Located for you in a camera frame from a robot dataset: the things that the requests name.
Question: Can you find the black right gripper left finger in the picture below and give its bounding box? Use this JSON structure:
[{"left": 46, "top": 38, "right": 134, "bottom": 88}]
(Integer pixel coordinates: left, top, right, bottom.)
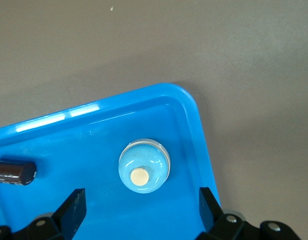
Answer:
[{"left": 26, "top": 188, "right": 87, "bottom": 240}]

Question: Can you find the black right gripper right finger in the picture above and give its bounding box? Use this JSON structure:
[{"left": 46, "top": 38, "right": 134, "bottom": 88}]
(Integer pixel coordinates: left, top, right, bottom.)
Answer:
[{"left": 197, "top": 186, "right": 246, "bottom": 240}]

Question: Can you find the long dark brown capacitor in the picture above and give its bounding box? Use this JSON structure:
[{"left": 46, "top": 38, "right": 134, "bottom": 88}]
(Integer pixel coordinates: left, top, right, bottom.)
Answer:
[{"left": 0, "top": 159, "right": 37, "bottom": 186}]

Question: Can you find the light blue call bell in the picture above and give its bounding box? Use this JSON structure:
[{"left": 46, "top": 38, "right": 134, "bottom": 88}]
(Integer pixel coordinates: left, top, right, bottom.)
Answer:
[{"left": 118, "top": 138, "right": 171, "bottom": 195}]

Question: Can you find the blue plastic tray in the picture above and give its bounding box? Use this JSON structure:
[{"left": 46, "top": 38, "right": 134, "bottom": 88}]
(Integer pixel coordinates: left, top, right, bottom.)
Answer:
[{"left": 0, "top": 83, "right": 221, "bottom": 240}]

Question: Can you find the table cover sheet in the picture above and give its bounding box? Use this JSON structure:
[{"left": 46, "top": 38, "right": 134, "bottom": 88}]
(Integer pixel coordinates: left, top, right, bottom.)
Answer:
[{"left": 0, "top": 0, "right": 308, "bottom": 240}]

